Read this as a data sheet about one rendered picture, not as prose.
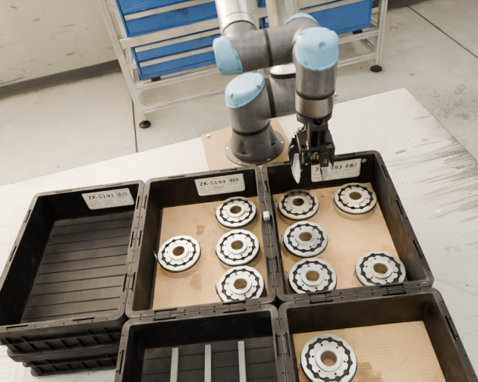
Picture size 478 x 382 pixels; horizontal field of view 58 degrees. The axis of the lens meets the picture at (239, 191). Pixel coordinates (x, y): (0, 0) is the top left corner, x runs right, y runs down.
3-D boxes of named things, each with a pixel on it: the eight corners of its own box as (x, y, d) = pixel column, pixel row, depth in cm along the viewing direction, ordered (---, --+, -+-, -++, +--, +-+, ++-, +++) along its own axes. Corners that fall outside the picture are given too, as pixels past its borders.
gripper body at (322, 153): (298, 172, 91) (299, 126, 83) (293, 146, 97) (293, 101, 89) (334, 168, 91) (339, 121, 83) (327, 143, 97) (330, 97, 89)
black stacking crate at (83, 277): (54, 222, 122) (36, 194, 114) (156, 210, 121) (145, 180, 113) (7, 359, 94) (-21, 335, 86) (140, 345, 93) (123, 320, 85)
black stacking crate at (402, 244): (265, 196, 119) (261, 166, 111) (373, 183, 117) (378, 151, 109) (281, 330, 91) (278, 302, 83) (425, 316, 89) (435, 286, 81)
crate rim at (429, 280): (261, 170, 112) (260, 164, 111) (377, 155, 110) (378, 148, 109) (278, 308, 84) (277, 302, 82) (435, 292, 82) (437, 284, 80)
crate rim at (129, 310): (148, 185, 114) (145, 178, 112) (261, 170, 112) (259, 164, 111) (127, 324, 86) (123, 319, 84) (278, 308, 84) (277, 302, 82)
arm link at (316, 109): (293, 82, 86) (334, 77, 86) (293, 101, 89) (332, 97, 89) (298, 102, 81) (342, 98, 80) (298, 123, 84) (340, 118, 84)
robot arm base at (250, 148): (225, 140, 141) (219, 115, 134) (268, 126, 142) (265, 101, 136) (238, 167, 130) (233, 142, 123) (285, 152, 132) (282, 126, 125)
